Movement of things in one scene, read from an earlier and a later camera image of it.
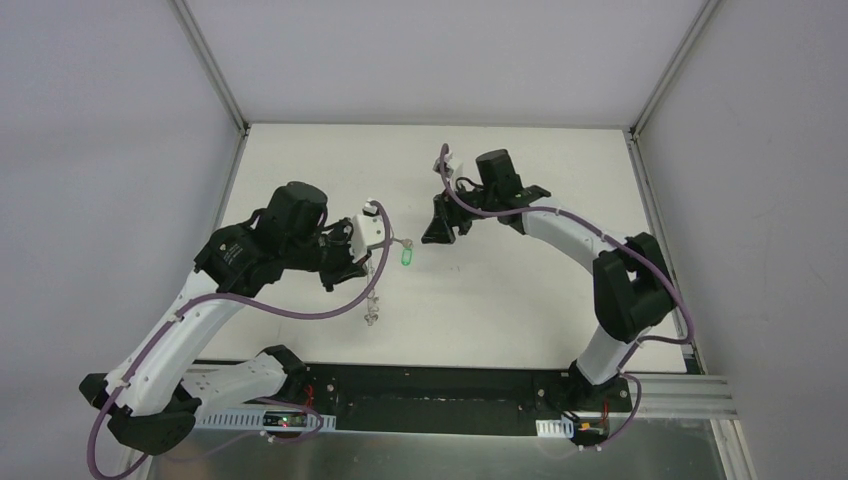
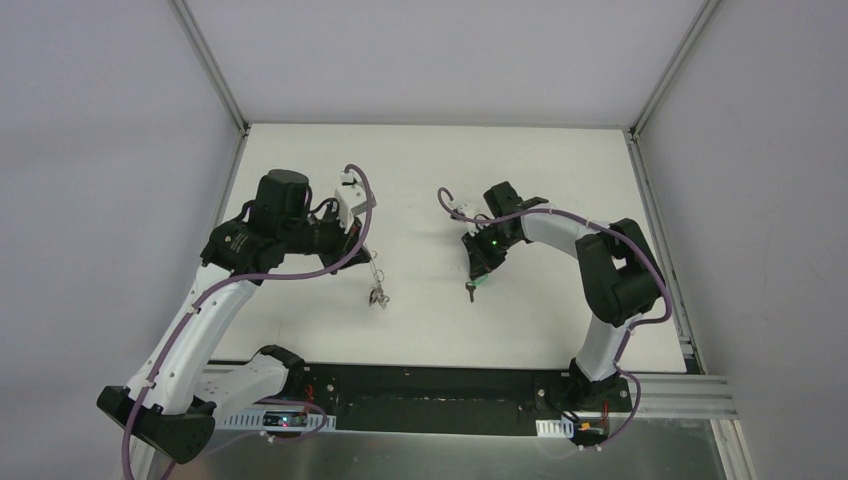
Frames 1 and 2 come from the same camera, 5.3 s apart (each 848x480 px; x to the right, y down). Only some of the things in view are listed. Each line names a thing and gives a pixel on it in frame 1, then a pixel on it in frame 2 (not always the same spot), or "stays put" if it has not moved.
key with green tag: x=407 y=250 → x=471 y=285
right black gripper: x=448 y=216 → x=481 y=257
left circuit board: x=284 y=419 stays put
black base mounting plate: x=431 y=400 stays put
